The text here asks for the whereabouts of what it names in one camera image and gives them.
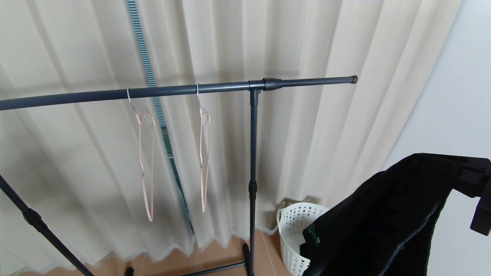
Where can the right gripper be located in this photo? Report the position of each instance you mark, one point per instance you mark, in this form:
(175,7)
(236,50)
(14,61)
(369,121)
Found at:
(482,207)

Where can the black shorts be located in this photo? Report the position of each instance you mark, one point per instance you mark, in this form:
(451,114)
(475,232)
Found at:
(383,214)

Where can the pink clothes hanger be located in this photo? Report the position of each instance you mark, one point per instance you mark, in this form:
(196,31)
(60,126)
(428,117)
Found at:
(201,153)
(147,184)

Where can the white laundry basket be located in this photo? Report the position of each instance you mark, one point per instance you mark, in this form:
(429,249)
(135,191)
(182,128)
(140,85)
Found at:
(293,222)

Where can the black clothes rack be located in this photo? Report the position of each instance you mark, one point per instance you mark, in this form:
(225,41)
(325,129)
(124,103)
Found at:
(153,92)

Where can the beige curtain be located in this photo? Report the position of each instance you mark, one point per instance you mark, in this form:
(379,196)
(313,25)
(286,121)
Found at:
(76,57)

